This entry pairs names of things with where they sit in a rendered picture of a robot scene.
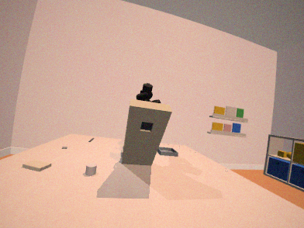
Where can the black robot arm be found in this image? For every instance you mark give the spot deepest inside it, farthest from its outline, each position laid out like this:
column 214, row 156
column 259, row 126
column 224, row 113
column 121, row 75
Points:
column 147, row 87

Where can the grey cylinder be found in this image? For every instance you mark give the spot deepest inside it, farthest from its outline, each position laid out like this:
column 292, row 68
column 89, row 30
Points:
column 91, row 169

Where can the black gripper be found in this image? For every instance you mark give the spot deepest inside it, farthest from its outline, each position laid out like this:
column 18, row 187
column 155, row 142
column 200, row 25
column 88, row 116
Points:
column 142, row 97

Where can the flat beige box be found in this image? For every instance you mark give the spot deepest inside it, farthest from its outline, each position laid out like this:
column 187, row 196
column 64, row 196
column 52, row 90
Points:
column 36, row 165

